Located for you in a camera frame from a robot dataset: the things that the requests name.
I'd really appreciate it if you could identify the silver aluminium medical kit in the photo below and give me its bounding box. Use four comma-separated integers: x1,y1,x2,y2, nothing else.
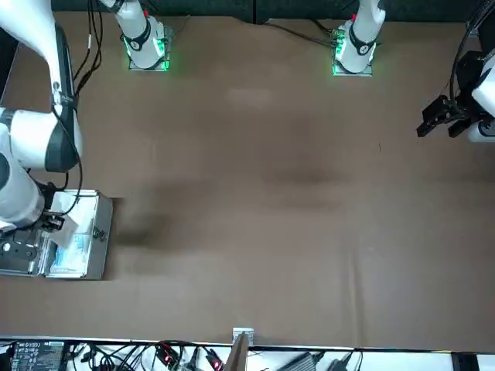
0,188,115,281

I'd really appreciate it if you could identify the aluminium camera post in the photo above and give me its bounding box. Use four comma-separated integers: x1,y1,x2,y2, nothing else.
225,327,255,371

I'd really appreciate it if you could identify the small black power adapter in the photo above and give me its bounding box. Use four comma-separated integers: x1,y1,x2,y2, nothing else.
331,353,364,371

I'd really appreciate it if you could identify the black base cable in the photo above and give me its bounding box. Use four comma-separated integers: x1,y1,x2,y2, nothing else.
265,19,337,49

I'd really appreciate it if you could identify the large labelled black power adapter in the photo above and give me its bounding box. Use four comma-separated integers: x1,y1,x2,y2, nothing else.
7,339,66,371

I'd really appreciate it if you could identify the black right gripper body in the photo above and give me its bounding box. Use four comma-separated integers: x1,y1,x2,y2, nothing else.
0,230,40,268

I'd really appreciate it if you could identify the black plug with red light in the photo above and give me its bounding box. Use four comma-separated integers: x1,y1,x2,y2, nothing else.
154,342,183,366
203,349,226,371

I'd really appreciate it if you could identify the white plastic medicine box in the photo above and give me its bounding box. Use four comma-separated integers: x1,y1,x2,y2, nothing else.
56,215,81,249

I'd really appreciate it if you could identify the black box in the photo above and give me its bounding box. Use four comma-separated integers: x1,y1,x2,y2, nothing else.
451,352,478,371

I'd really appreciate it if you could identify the clear bandage packet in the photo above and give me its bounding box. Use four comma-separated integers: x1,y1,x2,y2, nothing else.
48,233,93,277

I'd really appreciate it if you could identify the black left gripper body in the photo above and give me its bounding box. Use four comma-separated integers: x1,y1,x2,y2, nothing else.
456,49,485,117

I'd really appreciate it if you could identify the grey power adapter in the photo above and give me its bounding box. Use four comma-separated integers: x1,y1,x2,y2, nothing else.
281,350,326,371

